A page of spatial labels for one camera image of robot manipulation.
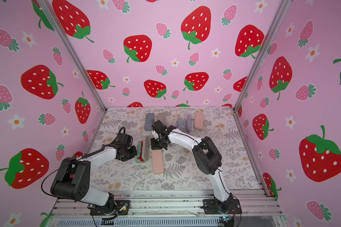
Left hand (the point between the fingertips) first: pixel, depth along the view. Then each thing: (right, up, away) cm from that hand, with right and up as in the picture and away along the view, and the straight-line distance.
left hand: (137, 153), depth 94 cm
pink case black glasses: (+15, -4, -5) cm, 16 cm away
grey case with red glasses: (+6, +3, -6) cm, 9 cm away
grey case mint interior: (+15, +26, +20) cm, 35 cm away
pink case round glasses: (+46, +23, +21) cm, 55 cm away
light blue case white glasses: (+30, +20, +11) cm, 37 cm away
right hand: (+12, +6, -3) cm, 14 cm away
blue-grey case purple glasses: (+5, +25, +17) cm, 31 cm away
